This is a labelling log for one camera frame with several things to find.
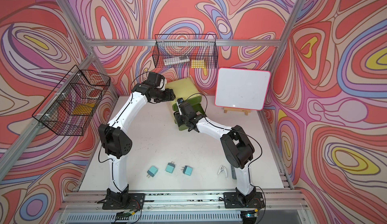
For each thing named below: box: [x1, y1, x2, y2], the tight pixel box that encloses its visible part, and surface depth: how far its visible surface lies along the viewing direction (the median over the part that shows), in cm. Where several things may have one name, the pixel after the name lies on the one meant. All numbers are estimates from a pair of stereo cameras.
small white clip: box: [217, 164, 228, 179], surface depth 84 cm
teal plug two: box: [165, 160, 176, 174], surface depth 85 cm
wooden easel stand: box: [223, 106, 252, 116], surface depth 107 cm
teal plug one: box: [146, 165, 159, 179], surface depth 84 cm
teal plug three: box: [180, 165, 193, 177], surface depth 84 cm
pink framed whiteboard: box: [215, 67, 272, 116], surface depth 104 cm
